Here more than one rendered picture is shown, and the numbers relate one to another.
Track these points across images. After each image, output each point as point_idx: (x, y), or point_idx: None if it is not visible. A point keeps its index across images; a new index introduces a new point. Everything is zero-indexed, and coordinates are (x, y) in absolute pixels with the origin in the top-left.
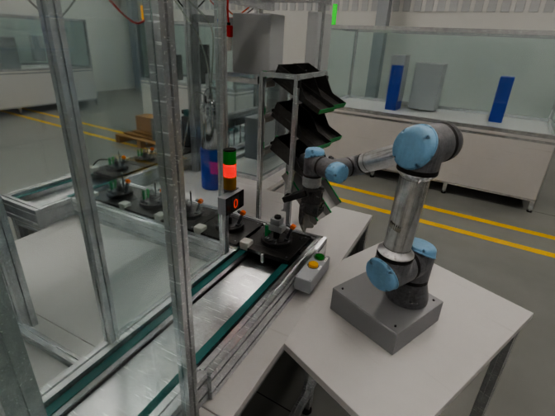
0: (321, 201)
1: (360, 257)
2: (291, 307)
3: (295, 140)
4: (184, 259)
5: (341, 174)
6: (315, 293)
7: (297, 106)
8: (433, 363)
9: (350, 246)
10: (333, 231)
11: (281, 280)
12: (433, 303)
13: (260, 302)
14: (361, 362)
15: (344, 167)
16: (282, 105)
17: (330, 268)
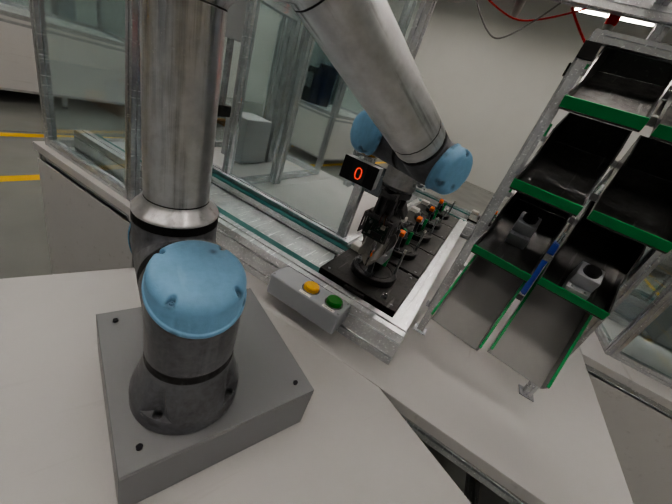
0: (379, 214)
1: (398, 431)
2: (257, 285)
3: (517, 170)
4: (129, 14)
5: (359, 128)
6: (282, 315)
7: (560, 100)
8: (20, 409)
9: (437, 427)
10: (487, 414)
11: (280, 252)
12: (129, 438)
13: (241, 228)
14: (117, 309)
15: (368, 117)
16: (585, 127)
17: (347, 358)
